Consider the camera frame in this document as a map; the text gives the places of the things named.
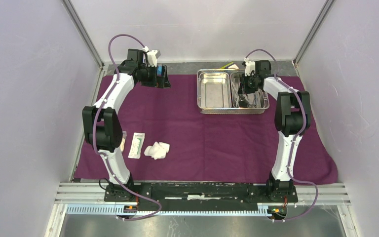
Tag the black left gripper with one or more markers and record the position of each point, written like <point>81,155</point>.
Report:
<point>153,83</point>

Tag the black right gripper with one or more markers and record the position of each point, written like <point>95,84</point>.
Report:
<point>244,89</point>

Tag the steel forceps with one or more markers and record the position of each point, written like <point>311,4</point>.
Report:
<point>238,90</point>

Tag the metal mesh instrument tray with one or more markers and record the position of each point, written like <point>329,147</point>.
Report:
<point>231,110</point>

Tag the suture packet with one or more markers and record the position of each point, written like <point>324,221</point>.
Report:
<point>136,145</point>

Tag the white gauze wad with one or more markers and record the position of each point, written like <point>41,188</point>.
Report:
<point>158,150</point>

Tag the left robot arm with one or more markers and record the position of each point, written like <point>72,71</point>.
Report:
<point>102,128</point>

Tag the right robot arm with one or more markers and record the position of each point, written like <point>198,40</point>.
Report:
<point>290,121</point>

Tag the steel surgical scissors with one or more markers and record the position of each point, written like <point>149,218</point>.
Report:
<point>252,101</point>

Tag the blue toy block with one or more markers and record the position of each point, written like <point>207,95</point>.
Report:
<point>160,70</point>

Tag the steel right inner pan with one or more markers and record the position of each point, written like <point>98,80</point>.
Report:
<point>234,100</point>

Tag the steel pan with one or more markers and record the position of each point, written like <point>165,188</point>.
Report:
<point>234,100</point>
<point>214,90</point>

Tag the steel left inner pan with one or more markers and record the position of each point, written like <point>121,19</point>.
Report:
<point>214,90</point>

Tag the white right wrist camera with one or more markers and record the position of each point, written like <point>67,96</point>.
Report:
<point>249,67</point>

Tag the aluminium corner frame rail right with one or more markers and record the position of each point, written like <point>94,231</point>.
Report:
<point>328,4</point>

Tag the aluminium corner frame rail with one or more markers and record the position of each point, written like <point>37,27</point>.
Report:
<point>328,4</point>
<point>83,32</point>

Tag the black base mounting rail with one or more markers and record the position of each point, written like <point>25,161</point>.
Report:
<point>215,193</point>

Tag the aluminium corner frame rail left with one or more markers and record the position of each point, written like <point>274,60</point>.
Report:
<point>83,32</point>

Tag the aluminium front frame rail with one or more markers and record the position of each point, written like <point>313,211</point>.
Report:
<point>88,198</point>

